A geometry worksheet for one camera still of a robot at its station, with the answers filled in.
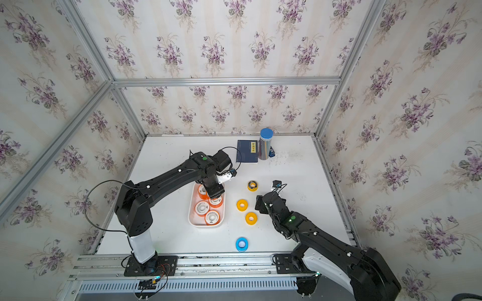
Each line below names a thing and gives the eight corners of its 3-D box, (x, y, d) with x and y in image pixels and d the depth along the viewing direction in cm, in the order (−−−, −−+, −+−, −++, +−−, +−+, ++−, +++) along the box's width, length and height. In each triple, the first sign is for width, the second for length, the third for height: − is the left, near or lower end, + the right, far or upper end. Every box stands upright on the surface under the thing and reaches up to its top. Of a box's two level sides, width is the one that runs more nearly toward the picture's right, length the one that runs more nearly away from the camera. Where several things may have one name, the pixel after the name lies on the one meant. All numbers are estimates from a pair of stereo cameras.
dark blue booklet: (236, 162, 109) (236, 159, 108) (236, 142, 120) (236, 140, 118) (258, 162, 110) (258, 159, 108) (257, 142, 120) (257, 140, 118)
